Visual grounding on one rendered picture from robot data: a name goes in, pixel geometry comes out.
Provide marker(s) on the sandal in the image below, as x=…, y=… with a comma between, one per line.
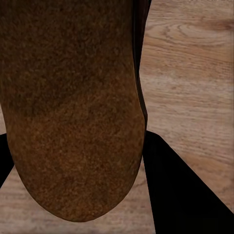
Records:
x=72, y=101

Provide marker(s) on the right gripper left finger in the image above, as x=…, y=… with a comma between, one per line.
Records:
x=6, y=161

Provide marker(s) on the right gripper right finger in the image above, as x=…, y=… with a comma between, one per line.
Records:
x=181, y=202

